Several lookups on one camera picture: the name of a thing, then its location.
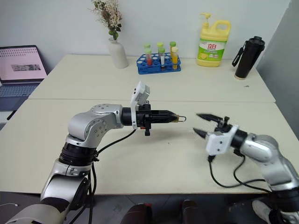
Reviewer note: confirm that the white shoe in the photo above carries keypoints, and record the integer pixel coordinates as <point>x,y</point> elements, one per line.
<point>262,210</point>

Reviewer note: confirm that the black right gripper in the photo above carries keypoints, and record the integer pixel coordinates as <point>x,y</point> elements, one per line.
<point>222,127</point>

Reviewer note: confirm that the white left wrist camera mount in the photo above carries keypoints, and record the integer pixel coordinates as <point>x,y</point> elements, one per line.
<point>140,89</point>

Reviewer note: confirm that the yellow detergent pump bottle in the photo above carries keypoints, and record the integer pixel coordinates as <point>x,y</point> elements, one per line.
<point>211,44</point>

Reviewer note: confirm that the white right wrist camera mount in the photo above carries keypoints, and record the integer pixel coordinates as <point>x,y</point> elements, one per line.
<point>219,141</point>

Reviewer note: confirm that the white ceramic vase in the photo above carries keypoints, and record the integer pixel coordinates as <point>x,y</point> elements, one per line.
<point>118,54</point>

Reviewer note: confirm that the blue test tube rack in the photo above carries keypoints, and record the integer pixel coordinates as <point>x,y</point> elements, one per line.
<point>155,68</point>

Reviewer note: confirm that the green-capped test tube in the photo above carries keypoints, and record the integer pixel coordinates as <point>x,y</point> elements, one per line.
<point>146,45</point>
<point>160,44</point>

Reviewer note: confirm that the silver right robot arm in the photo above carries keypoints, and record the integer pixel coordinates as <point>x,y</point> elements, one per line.
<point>268,151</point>

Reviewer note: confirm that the yellow-capped tube yellow liquid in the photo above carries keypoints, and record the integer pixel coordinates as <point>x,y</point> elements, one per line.
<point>174,58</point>

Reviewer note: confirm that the dark red rounded shape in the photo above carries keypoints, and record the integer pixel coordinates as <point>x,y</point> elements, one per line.
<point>137,213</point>

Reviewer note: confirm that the open laptop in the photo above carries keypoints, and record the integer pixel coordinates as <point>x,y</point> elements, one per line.
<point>21,67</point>

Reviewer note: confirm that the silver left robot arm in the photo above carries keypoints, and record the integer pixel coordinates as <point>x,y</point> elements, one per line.
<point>93,123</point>

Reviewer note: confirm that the green-capped tube red liquid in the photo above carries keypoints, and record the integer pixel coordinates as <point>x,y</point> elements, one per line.
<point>148,57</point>

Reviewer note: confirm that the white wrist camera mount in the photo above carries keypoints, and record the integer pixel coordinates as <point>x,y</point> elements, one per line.
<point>219,141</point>
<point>140,89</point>

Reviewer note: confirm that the green-capped tube orange liquid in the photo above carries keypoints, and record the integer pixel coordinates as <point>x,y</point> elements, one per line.
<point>172,44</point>

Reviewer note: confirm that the green-capped tube white label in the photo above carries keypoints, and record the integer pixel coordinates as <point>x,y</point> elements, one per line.
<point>162,58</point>

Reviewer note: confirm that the dried flower bunch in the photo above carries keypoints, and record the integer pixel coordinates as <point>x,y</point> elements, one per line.
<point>108,16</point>

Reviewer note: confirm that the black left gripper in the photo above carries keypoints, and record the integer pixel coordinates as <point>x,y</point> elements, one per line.
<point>146,116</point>

